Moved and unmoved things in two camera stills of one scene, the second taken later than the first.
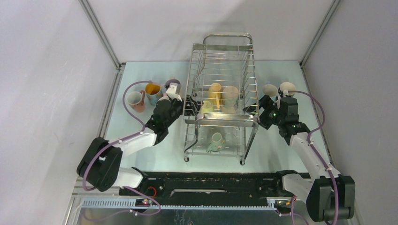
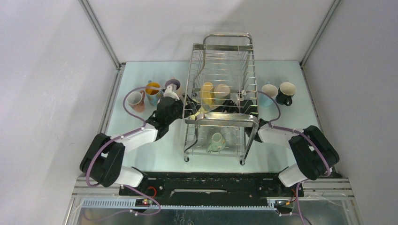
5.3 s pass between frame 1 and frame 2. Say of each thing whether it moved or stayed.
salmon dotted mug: stayed
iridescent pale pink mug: stayed
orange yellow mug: moved
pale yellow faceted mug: moved
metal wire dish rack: stayed
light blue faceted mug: stayed
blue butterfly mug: stayed
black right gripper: moved
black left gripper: stayed
